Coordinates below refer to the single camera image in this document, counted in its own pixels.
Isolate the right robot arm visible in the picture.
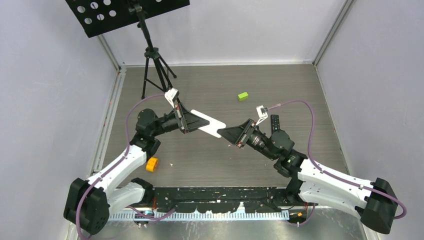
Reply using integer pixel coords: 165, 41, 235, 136
217, 119, 398, 235

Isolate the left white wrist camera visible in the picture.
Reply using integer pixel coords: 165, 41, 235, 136
164, 87, 179, 109

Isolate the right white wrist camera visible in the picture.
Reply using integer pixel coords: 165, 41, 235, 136
255, 105, 268, 126

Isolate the yellow toy block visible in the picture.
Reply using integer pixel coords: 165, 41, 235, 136
145, 157, 159, 173

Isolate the green block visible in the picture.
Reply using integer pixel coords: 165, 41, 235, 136
237, 92, 249, 101

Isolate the white remote control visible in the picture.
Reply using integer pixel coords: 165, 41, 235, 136
190, 109, 226, 138

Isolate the white cable duct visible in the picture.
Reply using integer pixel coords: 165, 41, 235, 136
108, 210, 290, 222

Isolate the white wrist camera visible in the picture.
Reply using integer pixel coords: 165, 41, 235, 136
164, 87, 179, 109
255, 105, 268, 126

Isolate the black perforated board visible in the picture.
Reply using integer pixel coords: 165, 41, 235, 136
65, 0, 190, 38

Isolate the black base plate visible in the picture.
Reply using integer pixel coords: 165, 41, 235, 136
142, 186, 312, 214

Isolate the black tripod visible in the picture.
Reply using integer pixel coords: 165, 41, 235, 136
128, 0, 177, 100

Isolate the black remote control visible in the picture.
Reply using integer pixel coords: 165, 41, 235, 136
270, 114, 281, 134

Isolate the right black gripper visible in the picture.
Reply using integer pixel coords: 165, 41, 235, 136
216, 119, 277, 161

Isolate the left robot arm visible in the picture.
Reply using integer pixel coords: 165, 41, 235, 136
63, 103, 217, 235

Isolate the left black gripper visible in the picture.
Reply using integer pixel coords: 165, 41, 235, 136
152, 103, 210, 138

